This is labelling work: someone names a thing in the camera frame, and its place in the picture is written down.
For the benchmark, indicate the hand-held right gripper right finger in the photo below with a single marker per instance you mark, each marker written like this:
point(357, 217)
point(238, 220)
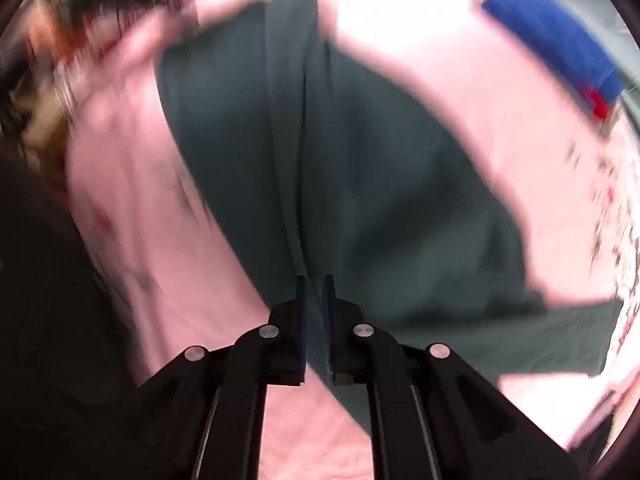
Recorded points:
point(328, 332)

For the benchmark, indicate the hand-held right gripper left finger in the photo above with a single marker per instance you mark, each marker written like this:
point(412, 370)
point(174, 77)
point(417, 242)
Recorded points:
point(300, 332)

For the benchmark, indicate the dark green pants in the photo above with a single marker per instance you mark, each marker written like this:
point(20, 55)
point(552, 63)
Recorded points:
point(380, 185)

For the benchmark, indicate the pink bed sheet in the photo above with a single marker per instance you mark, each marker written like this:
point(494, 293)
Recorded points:
point(125, 195)

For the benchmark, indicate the dark cloth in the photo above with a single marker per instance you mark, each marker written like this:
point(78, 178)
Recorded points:
point(45, 320)

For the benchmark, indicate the blue folded cloth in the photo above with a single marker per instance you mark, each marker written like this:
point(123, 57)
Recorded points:
point(550, 35)

